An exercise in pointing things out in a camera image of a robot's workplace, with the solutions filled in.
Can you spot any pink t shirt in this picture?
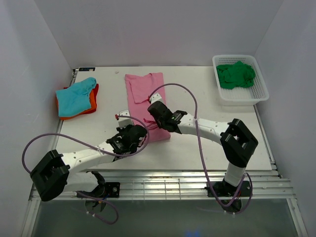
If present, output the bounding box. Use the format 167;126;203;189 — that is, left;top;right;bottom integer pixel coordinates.
124;73;171;143

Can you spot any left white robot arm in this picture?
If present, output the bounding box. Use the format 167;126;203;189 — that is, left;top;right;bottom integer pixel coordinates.
30;125;147;201

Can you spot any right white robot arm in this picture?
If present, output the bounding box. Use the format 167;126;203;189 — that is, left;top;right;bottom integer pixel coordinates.
148;101;258;197

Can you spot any orange folded t shirt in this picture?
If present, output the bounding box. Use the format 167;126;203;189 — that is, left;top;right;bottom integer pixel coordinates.
59;84;99;120

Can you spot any cyan folded t shirt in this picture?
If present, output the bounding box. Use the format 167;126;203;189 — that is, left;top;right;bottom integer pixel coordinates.
56;77;97;117

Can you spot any green t shirt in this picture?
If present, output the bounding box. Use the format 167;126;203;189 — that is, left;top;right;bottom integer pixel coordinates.
216;61;256;90

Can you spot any white plastic basket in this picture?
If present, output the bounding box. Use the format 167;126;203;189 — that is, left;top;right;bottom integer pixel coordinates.
212;55;269;106

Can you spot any dark label sticker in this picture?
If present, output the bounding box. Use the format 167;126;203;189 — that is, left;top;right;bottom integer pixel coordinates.
79;67;95;72

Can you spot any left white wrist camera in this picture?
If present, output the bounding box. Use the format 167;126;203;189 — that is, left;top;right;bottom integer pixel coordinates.
115;109;134;129

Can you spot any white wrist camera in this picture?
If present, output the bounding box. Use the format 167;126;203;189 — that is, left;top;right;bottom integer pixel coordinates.
115;109;134;129
149;93;164;104

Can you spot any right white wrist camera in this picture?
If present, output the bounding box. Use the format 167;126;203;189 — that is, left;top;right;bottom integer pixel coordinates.
149;93;164;104

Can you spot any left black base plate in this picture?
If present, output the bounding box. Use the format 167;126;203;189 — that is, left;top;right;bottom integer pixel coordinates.
104;182;120;199

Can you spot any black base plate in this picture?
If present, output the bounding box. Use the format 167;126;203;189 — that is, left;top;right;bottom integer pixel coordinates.
212;180;251;197
104;182;120;199

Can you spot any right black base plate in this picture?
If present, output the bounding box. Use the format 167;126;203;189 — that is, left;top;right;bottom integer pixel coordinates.
212;180;251;197

